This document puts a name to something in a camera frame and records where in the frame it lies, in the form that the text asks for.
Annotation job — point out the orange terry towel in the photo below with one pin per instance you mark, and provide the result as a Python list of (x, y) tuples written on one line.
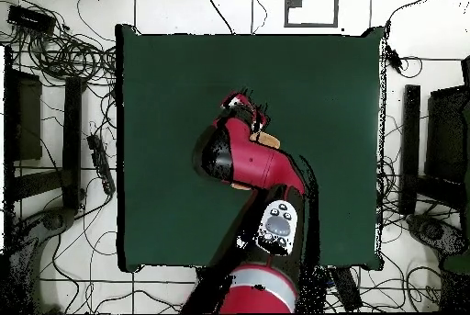
[(270, 140)]

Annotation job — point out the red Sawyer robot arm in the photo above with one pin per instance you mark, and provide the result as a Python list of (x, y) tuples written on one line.
[(253, 160)]

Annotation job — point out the dark green tablecloth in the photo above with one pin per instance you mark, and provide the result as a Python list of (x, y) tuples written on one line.
[(165, 109)]

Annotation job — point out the black power strip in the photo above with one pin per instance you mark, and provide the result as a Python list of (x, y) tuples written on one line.
[(347, 289), (100, 162)]

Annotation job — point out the black power adapter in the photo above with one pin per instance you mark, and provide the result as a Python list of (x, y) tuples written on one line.
[(394, 59)]

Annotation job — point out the black upright bar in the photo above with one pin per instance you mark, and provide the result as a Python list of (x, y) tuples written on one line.
[(72, 138), (410, 146)]

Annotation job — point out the dark brown box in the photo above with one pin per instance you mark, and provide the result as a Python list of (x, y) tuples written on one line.
[(29, 116)]

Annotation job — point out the dark cabinet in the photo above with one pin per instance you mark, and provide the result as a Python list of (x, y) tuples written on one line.
[(446, 135)]

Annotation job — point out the grey stand foot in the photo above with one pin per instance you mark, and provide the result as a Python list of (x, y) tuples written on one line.
[(55, 219), (429, 230)]

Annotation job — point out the black electronics box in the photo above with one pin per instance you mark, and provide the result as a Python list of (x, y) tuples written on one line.
[(31, 19)]

